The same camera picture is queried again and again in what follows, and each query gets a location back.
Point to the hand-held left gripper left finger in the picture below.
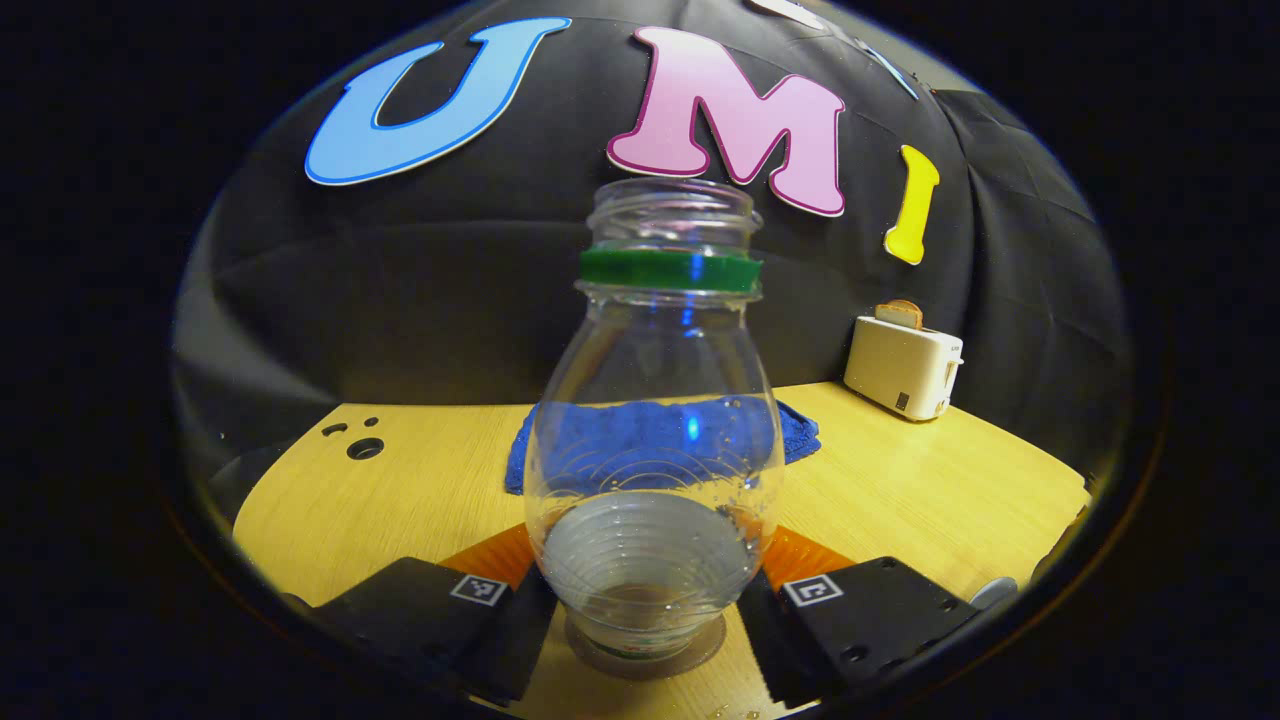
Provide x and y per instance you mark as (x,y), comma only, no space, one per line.
(510,640)

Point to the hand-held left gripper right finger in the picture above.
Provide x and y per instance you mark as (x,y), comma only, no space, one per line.
(770,650)

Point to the clear plastic water bottle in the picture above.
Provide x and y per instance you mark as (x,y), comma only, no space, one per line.
(650,350)

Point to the folded blue towel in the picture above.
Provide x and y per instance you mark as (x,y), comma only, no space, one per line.
(800,435)

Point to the white toaster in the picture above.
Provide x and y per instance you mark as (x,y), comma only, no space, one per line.
(895,370)

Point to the toast bread slice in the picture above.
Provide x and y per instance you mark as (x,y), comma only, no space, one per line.
(912,310)
(890,317)

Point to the black backdrop cloth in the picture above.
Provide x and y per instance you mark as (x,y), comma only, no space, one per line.
(400,300)

